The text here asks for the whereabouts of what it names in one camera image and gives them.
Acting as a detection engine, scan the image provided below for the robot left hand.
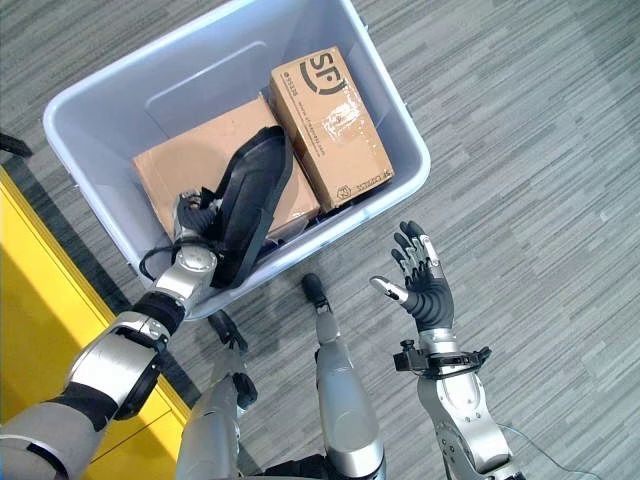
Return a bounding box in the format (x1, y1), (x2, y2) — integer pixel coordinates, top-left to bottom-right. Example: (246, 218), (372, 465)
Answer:
(171, 188), (222, 246)

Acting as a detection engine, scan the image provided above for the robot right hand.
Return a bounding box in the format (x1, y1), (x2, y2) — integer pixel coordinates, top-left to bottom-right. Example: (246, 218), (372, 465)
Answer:
(369, 220), (456, 333)

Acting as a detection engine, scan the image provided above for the plain brown cardboard box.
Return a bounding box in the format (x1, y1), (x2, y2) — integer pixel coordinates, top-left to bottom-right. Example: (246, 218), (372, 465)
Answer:
(132, 95), (321, 240)

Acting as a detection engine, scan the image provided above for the pale blue plastic box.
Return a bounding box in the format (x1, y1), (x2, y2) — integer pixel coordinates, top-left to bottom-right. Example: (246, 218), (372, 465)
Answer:
(42, 0), (432, 321)

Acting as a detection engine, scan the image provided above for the cardboard box with SF print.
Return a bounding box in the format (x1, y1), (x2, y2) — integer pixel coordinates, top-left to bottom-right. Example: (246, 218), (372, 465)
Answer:
(269, 45), (395, 214)

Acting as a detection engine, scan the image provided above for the black shelf foot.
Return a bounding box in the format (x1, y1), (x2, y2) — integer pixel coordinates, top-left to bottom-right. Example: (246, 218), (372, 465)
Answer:
(0, 132), (34, 158)

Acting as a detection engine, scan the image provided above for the robot right leg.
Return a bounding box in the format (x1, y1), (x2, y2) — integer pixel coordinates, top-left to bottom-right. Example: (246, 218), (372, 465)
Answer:
(301, 273), (387, 480)

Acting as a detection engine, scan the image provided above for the robot leg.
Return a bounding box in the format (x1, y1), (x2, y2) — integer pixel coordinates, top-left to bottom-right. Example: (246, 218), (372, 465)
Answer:
(175, 312), (261, 480)
(301, 273), (387, 480)

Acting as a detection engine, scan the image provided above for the robot left leg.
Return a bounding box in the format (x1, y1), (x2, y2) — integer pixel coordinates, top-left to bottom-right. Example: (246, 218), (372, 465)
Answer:
(175, 312), (261, 480)

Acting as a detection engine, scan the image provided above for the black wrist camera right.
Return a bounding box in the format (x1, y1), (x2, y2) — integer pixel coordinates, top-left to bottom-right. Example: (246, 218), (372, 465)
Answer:
(392, 339), (426, 374)

